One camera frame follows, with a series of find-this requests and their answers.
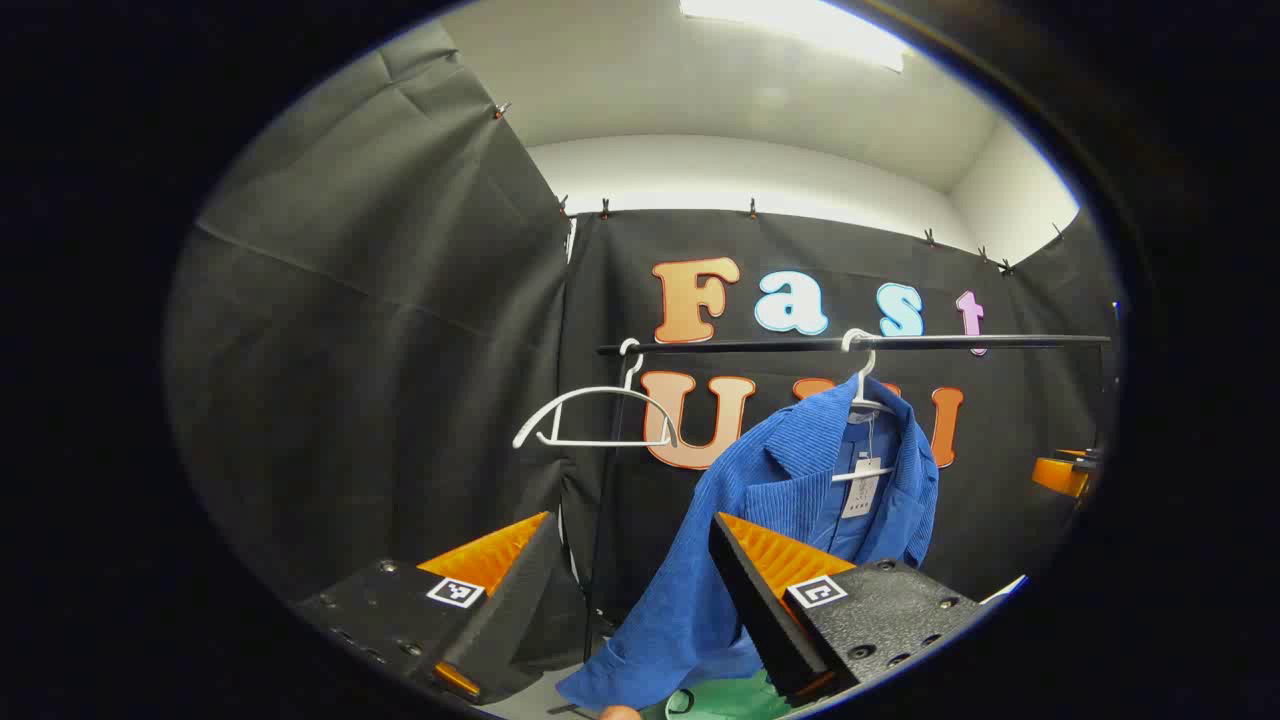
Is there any blue corduroy jacket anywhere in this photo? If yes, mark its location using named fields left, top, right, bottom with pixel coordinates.
left=555, top=375, right=941, bottom=713

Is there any black backdrop cloth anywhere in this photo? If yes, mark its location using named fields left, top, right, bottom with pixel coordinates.
left=165, top=20, right=1126, bottom=691

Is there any green laundry hamper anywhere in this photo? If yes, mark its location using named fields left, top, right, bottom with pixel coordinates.
left=640, top=668, right=801, bottom=720

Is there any row of small backdrop clips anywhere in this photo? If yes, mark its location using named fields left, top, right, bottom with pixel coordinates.
left=492, top=100, right=1063, bottom=276

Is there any white plastic hanger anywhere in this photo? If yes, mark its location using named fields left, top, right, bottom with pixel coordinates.
left=832, top=328, right=901, bottom=484
left=512, top=338, right=681, bottom=451

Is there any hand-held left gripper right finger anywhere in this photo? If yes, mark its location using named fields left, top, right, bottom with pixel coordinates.
left=708, top=512, right=989, bottom=707

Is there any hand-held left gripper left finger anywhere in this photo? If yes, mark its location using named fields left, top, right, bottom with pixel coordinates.
left=295, top=510, right=563, bottom=706

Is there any white paper garment tag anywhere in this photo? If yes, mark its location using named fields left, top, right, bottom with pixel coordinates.
left=840, top=457, right=883, bottom=519

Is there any black clothes rack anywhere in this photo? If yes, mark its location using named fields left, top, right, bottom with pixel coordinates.
left=583, top=333, right=1114, bottom=663

